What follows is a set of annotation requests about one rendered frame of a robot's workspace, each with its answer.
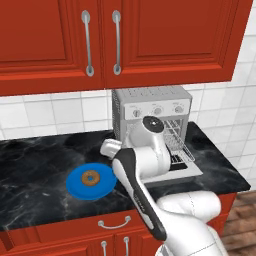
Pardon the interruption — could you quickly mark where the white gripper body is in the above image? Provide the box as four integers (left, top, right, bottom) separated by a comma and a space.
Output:
99, 138, 123, 158

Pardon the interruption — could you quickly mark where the brown bagel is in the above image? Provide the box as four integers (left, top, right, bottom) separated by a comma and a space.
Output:
81, 169, 101, 187

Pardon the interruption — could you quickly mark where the blue plate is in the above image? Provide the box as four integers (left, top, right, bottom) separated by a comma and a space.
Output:
65, 162, 119, 201

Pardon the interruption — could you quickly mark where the silver toaster oven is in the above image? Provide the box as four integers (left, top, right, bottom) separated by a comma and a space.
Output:
111, 85, 205, 185

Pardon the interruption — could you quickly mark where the grey toaster oven door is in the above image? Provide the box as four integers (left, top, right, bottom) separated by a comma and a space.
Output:
143, 157, 205, 185

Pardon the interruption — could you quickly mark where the red base cupboard door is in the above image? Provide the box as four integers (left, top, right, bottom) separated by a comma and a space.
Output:
113, 230, 165, 256
5, 235, 117, 256

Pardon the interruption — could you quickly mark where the red drawer front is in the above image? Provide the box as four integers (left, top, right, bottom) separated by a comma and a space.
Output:
32, 208, 149, 245

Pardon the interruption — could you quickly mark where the wire toaster oven rack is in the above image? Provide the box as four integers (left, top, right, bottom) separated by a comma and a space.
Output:
162, 118, 197, 165

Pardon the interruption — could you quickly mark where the silver curved drawer handle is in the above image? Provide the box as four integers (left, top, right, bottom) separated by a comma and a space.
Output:
97, 215, 132, 231

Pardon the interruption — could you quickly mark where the silver base cupboard handle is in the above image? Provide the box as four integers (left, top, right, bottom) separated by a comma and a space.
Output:
123, 236, 131, 256
100, 240, 109, 256

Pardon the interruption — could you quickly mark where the silver cupboard door handle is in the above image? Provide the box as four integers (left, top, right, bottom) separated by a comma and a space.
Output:
80, 9, 95, 78
111, 9, 123, 76

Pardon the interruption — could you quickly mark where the red wall cupboard door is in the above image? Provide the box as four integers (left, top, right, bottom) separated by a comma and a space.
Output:
0, 0, 106, 97
99, 0, 255, 90

